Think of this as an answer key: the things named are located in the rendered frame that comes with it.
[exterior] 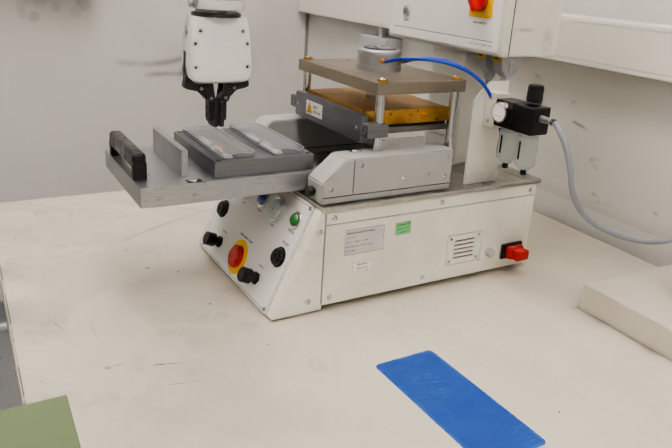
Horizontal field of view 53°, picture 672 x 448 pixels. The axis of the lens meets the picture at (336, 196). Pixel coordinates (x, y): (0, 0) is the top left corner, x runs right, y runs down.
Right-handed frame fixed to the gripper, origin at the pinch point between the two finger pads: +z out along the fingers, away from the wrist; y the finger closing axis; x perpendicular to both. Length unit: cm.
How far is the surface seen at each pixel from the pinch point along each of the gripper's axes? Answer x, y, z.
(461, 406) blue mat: -46, 16, 30
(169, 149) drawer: -1.8, -8.1, 4.9
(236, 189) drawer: -11.0, -0.9, 9.3
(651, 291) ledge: -40, 62, 25
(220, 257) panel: 5.6, 3.1, 27.8
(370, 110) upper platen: -10.0, 22.7, -1.3
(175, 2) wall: 138, 37, -9
